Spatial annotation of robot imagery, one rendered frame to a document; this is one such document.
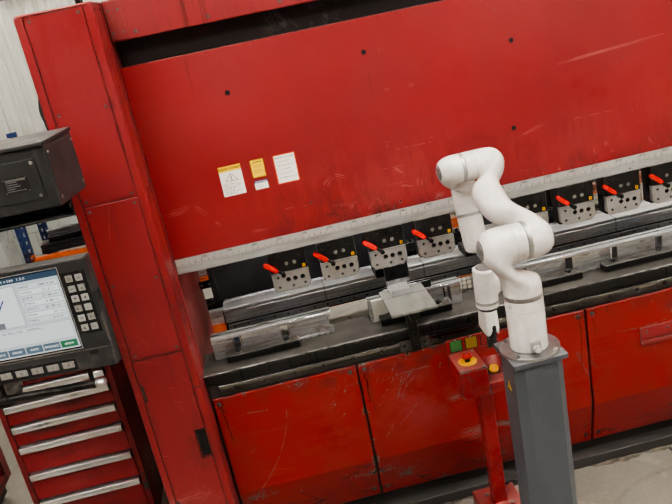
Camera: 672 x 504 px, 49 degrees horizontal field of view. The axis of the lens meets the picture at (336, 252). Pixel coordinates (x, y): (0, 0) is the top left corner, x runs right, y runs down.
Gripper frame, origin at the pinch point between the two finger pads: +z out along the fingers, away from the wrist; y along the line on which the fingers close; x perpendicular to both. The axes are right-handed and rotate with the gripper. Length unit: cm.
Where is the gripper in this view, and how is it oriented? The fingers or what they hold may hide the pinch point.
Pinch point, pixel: (491, 341)
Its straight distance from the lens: 288.4
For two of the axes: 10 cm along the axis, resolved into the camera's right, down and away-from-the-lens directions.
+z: 1.8, 9.0, 4.1
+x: 9.7, -2.3, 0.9
